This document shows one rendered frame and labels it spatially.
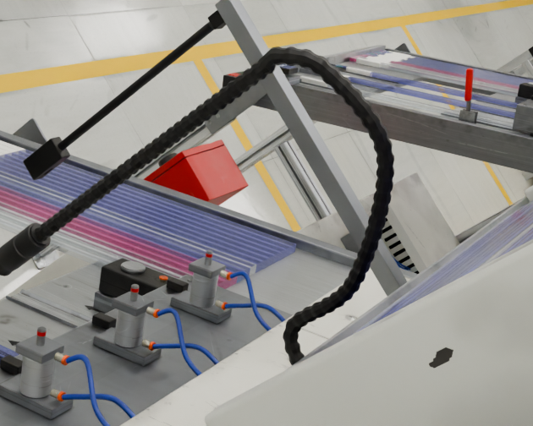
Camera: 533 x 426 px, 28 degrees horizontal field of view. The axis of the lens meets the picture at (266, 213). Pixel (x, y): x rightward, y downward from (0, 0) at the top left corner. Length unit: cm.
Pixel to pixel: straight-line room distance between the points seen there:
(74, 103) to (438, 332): 252
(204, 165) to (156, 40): 166
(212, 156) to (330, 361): 133
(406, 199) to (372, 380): 220
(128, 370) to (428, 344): 40
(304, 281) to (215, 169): 62
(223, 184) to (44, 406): 107
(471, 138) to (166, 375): 126
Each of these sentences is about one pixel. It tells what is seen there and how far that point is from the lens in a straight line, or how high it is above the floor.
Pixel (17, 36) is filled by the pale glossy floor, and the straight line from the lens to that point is 295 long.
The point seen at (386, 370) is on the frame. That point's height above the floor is 150.
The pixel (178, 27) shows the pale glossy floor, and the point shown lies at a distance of 354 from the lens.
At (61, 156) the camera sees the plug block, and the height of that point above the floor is 111.
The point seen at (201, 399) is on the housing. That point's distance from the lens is 77.
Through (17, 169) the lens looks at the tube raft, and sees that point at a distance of 141.
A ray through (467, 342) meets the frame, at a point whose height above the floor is 154.
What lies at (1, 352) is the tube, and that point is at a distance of 94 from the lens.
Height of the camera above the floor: 174
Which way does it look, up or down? 31 degrees down
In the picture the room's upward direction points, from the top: 57 degrees clockwise
